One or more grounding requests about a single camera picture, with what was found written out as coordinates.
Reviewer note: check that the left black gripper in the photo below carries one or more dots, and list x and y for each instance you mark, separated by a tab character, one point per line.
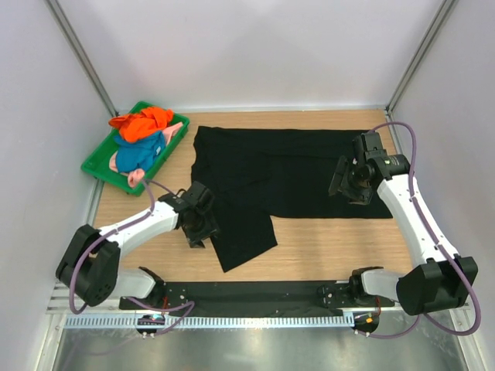
196	239

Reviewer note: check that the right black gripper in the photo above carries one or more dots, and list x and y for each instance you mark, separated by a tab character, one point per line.
360	197

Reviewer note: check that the black t shirt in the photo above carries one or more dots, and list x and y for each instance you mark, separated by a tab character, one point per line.
256	174

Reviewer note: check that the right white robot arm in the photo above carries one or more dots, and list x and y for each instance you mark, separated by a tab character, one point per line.
439	276

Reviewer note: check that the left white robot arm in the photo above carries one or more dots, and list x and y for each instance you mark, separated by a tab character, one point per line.
90	266

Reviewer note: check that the pink t shirt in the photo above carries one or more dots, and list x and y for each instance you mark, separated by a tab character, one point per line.
134	178

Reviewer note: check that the blue t shirt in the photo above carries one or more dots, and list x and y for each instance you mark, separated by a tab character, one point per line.
141	154

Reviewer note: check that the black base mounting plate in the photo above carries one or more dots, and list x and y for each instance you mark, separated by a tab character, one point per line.
326	294

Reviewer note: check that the orange t shirt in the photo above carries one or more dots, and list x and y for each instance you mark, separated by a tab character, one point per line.
137	126

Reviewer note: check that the green plastic tray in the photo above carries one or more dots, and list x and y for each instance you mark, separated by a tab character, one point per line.
97	164

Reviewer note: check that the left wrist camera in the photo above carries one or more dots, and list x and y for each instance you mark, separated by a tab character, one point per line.
199	197

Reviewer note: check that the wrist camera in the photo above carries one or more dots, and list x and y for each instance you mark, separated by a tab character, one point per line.
199	197
366	146

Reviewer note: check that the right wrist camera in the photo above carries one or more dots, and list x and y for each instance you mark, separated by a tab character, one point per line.
366	146

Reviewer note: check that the slotted grey cable duct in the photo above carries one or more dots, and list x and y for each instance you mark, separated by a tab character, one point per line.
155	321

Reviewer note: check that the right aluminium corner post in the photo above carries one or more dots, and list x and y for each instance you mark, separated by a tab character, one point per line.
427	41

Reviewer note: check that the aluminium corner post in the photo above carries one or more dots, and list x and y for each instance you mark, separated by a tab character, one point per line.
427	41
79	51

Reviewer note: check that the left aluminium corner post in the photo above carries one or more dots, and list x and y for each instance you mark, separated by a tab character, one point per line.
79	51

